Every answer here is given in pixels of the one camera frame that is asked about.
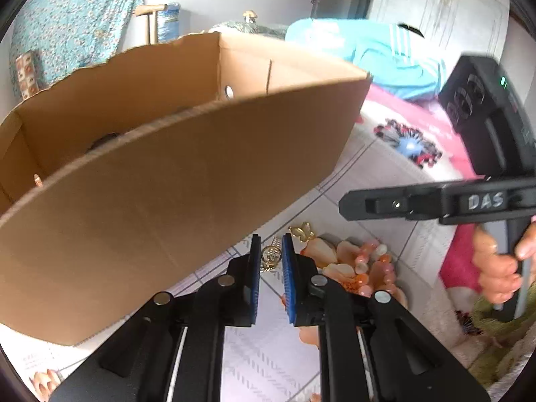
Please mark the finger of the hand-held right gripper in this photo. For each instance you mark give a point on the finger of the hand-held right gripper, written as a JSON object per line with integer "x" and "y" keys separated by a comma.
{"x": 377, "y": 205}

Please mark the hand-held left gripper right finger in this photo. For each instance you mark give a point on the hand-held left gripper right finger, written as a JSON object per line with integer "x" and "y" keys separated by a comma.
{"x": 289, "y": 289}

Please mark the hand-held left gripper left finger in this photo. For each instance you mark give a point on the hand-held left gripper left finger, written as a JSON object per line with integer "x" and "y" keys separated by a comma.
{"x": 253, "y": 284}

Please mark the gold wristwatch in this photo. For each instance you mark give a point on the gold wristwatch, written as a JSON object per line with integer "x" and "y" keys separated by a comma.
{"x": 272, "y": 254}

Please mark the gold butterfly pendant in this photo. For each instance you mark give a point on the gold butterfly pendant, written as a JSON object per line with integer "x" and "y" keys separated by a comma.
{"x": 302, "y": 230}

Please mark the brown cardboard box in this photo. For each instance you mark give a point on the brown cardboard box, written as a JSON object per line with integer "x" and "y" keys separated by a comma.
{"x": 167, "y": 197}

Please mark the person's right hand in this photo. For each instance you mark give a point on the person's right hand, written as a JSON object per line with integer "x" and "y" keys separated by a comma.
{"x": 494, "y": 272}

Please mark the floral tile-print tablecloth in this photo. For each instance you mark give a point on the floral tile-print tablecloth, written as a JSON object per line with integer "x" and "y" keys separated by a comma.
{"x": 402, "y": 238}

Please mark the pink flower-print blanket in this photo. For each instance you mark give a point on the pink flower-print blanket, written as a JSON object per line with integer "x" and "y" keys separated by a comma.
{"x": 410, "y": 109}

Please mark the white fuzzy blanket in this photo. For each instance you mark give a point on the white fuzzy blanket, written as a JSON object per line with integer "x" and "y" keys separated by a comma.
{"x": 439, "y": 314}

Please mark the white panelled door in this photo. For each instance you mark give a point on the white panelled door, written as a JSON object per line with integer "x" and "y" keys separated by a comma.
{"x": 439, "y": 4}

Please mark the turquoise jacket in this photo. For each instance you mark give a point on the turquoise jacket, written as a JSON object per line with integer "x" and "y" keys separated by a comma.
{"x": 377, "y": 50}

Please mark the green fuzzy cloth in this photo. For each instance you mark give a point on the green fuzzy cloth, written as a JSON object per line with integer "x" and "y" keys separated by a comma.
{"x": 498, "y": 343}

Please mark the green floral pillow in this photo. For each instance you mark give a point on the green floral pillow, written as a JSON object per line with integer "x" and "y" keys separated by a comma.
{"x": 268, "y": 29}

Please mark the small gold-capped figurine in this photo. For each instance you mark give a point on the small gold-capped figurine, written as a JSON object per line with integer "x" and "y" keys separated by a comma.
{"x": 250, "y": 16}

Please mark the blue water bottle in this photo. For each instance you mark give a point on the blue water bottle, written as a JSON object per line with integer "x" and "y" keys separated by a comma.
{"x": 169, "y": 21}

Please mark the orange checked patterned roll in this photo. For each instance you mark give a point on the orange checked patterned roll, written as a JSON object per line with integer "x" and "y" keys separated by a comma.
{"x": 26, "y": 75}

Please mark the teal floral hanging cloth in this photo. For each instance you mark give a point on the teal floral hanging cloth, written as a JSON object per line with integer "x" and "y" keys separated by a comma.
{"x": 75, "y": 21}

